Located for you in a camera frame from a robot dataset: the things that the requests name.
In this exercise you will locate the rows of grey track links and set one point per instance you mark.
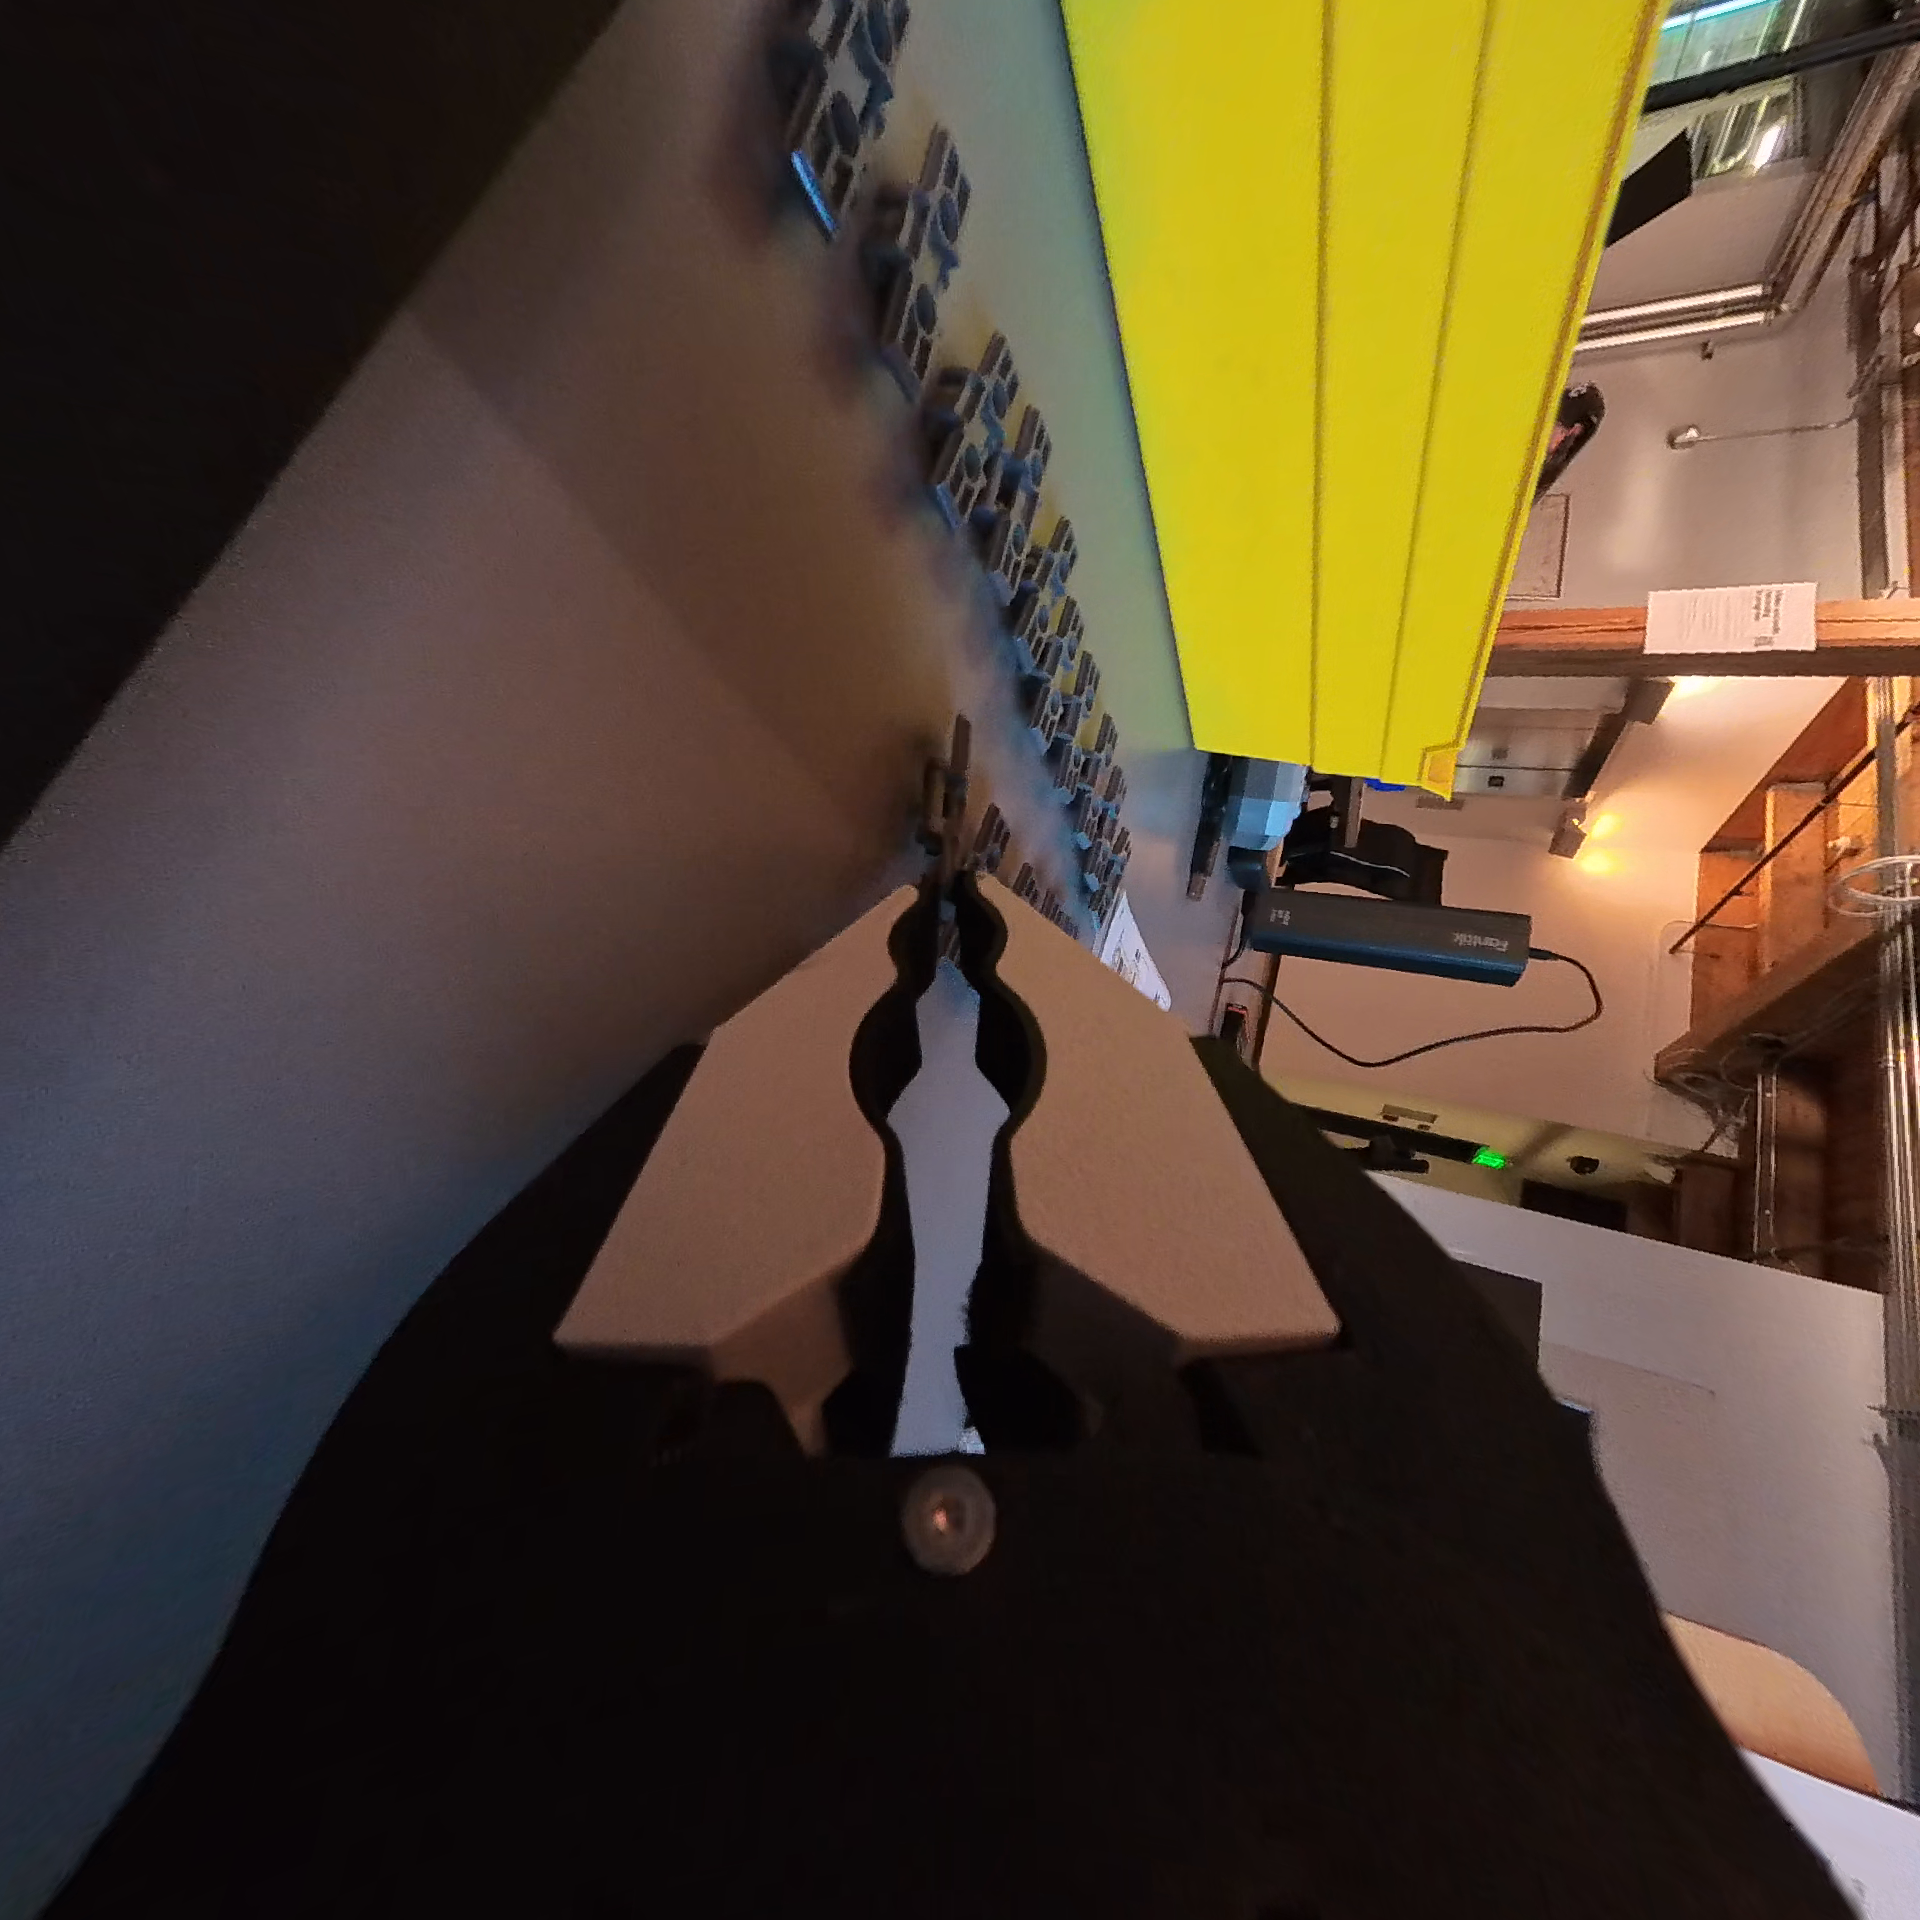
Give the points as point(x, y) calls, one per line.
point(1050, 600)

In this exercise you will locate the wooden beam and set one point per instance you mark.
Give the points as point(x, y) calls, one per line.
point(1560, 638)

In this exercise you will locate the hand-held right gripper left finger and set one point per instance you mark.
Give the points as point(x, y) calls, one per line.
point(734, 1200)

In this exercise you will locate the yellow plastic bin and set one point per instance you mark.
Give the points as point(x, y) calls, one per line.
point(1319, 375)

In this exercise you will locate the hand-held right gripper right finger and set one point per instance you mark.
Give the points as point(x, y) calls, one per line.
point(1170, 1200)

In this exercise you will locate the grey power adapter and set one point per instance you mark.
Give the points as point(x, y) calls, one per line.
point(1266, 810)

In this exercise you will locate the black power bank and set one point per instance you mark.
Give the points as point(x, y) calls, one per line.
point(1382, 938)

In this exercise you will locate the printed instruction booklet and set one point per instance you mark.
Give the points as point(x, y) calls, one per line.
point(1132, 953)

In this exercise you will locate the grey track link piece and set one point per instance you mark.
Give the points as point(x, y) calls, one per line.
point(950, 810)

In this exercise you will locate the white paper notice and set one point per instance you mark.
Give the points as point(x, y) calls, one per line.
point(1724, 617)

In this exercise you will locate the grey desk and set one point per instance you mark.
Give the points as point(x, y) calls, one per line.
point(721, 299)

